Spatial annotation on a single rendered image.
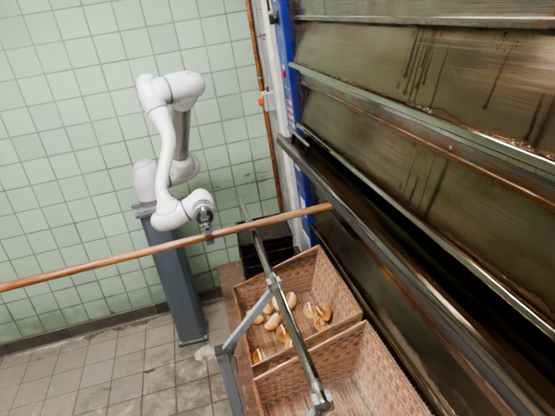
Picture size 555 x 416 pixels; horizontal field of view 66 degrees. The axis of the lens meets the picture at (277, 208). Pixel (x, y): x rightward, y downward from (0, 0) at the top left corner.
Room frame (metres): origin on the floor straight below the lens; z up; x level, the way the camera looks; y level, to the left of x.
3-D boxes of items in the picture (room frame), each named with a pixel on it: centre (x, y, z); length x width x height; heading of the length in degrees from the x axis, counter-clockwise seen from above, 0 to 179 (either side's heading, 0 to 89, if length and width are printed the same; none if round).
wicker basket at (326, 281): (1.53, 0.01, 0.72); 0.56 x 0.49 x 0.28; 9
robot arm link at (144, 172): (2.33, 0.70, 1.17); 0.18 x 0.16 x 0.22; 122
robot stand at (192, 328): (2.32, 0.71, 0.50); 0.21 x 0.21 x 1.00; 6
